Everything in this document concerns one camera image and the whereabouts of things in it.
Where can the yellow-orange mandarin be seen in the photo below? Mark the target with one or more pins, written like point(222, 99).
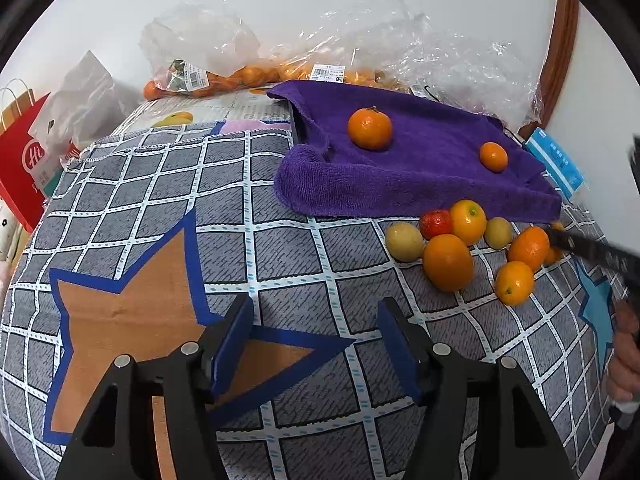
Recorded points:
point(467, 220)

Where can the purple towel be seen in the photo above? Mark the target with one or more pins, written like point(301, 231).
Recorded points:
point(440, 120)

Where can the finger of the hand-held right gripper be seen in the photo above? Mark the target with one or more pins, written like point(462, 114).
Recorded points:
point(590, 250)

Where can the large yellow-green round fruit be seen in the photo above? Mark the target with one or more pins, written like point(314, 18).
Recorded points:
point(402, 242)

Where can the grey checked star blanket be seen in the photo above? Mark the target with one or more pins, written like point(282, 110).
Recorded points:
point(300, 270)

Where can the translucent bag of mandarins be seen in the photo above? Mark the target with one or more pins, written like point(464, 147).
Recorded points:
point(200, 40)

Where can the red paper bag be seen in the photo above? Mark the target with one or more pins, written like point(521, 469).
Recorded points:
point(20, 170)

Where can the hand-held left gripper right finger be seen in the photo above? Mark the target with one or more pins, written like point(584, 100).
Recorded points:
point(397, 345)

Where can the white plastic bag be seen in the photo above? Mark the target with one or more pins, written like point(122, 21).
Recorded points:
point(85, 105)

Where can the mandarin with green stem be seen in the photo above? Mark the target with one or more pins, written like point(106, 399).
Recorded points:
point(370, 130)

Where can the brown wooden door frame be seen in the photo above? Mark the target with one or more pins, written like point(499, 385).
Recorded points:
point(562, 50)

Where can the small yellow-green round fruit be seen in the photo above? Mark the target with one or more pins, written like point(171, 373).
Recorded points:
point(498, 233)

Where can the blue tissue pack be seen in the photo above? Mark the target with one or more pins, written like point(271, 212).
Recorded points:
point(555, 160)

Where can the small orange mandarin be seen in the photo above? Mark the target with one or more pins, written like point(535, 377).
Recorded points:
point(552, 256)
point(493, 156)

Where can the large orange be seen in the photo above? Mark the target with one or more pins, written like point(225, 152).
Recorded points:
point(448, 262)

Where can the fruit print paper sheet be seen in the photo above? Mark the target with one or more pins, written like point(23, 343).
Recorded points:
point(210, 107)

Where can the red tomato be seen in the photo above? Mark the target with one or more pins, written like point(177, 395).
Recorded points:
point(435, 225)

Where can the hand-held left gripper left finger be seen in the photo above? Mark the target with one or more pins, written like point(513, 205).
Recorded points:
point(232, 345)

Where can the clear bag of cherry tomatoes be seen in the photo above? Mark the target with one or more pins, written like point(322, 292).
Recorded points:
point(475, 60)

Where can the person's right hand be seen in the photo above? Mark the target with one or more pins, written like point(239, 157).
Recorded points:
point(622, 360)

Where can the clear bag of small oranges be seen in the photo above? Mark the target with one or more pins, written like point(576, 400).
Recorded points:
point(360, 77)

